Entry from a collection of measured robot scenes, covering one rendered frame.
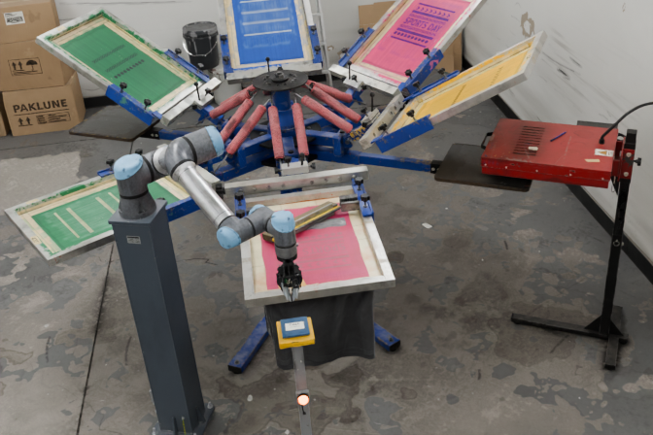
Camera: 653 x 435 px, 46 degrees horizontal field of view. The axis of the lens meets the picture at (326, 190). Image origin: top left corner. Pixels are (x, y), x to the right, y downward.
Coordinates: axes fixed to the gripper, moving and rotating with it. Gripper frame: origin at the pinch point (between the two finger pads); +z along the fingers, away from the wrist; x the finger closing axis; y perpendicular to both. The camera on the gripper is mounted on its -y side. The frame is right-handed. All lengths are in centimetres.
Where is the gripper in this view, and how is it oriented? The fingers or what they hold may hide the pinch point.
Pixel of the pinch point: (291, 296)
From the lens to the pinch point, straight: 277.2
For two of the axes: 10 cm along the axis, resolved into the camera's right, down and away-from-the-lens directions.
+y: 1.4, 4.7, -8.7
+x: 9.9, -1.3, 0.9
